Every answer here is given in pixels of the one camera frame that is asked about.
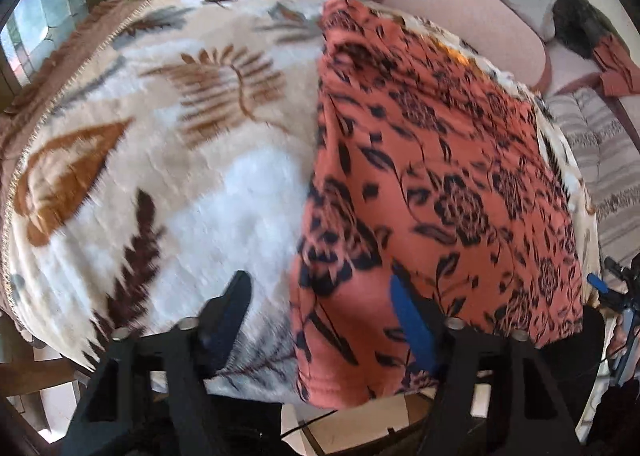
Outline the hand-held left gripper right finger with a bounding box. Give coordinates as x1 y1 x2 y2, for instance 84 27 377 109
390 261 583 456

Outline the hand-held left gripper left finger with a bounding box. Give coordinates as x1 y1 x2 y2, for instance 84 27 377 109
60 270 253 456

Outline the orange floral print garment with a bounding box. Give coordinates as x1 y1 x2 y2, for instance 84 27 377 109
290 0 586 409

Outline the person's right forearm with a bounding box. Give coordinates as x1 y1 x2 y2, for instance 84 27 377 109
590 381 640 454

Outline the striped cushion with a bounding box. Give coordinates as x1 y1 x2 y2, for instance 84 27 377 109
545 86 640 269

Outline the leaf print blanket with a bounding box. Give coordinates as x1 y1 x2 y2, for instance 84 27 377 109
0 0 601 399

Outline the rust coloured cloth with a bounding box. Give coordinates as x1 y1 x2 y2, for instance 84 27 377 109
592 33 640 97

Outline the pink bed sheet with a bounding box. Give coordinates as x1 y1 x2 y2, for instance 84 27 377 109
542 41 608 98

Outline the dark furry cloth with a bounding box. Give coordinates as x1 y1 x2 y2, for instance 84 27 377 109
552 0 621 59

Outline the pink bolster pillow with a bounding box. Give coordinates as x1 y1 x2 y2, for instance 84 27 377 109
362 0 553 92

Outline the window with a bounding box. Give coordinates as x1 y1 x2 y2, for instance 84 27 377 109
0 0 87 87

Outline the black cable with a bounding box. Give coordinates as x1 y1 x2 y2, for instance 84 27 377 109
280 406 342 438

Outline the wooden bed frame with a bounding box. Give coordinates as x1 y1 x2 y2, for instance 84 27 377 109
0 313 101 437

